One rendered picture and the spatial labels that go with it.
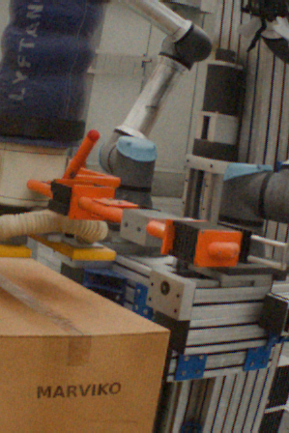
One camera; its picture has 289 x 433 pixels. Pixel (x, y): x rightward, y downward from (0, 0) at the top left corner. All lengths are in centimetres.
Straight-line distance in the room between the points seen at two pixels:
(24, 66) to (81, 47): 12
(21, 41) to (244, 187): 66
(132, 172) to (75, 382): 93
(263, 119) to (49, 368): 99
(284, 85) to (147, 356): 94
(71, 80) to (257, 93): 69
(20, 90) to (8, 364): 54
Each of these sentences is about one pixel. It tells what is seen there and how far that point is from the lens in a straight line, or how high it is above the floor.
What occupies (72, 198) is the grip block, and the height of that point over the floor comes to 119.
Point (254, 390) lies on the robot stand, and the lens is 228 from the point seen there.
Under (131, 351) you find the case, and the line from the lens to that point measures 146.
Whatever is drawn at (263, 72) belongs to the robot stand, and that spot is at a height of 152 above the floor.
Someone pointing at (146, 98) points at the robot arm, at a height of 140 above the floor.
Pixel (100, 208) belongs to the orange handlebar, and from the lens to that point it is 127.
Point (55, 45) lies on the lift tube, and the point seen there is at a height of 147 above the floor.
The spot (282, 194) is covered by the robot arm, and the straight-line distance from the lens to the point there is 176.
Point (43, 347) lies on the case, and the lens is 135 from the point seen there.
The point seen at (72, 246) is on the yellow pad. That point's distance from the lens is 152.
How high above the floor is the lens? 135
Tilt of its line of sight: 8 degrees down
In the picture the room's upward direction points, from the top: 8 degrees clockwise
